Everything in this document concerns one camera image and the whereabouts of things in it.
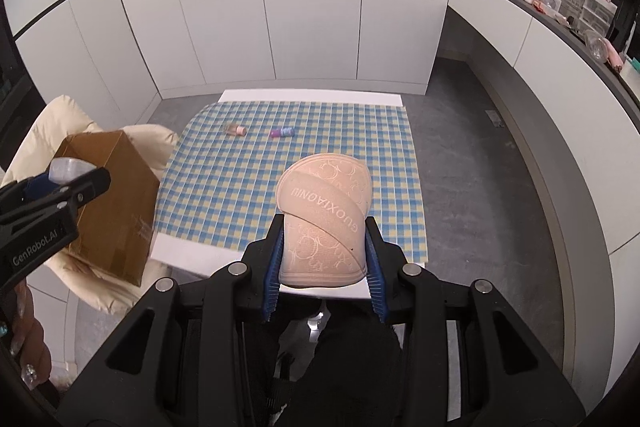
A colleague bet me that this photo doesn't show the cream padded armchair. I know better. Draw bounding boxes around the cream padded armchair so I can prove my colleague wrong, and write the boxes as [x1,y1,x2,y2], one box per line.
[2,95,178,315]

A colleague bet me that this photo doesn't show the small clear oblong case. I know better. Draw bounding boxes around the small clear oblong case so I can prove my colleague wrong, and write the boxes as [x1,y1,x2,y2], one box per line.
[48,157,96,185]

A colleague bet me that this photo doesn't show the left hand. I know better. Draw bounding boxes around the left hand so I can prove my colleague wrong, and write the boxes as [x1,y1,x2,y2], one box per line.
[10,281,52,390]

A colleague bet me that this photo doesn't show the clear drawer organizer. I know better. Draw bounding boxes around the clear drawer organizer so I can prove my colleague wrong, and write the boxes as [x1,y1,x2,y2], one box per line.
[577,0,617,37]

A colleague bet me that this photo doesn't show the purple tube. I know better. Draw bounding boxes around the purple tube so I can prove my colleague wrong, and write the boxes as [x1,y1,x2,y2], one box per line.
[269,127,295,139]

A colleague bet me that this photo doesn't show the person legs in black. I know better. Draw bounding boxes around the person legs in black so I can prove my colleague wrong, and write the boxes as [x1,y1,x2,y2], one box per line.
[245,295,402,426]

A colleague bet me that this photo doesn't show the brown cardboard box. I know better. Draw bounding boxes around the brown cardboard box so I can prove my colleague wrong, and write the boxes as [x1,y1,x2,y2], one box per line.
[55,131,160,286]

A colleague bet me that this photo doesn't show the peach teardrop sponge case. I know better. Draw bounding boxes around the peach teardrop sponge case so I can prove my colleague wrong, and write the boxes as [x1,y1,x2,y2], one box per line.
[276,153,373,288]

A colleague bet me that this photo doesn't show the blue yellow checkered tablecloth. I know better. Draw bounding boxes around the blue yellow checkered tablecloth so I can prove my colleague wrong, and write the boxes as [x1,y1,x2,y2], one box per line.
[154,101,428,265]

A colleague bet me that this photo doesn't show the white table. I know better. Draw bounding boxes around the white table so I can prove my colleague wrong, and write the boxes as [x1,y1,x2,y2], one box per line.
[151,90,427,298]

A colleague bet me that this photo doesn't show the small clear glass bottle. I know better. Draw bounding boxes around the small clear glass bottle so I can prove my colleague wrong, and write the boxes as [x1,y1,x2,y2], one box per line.
[224,122,247,136]

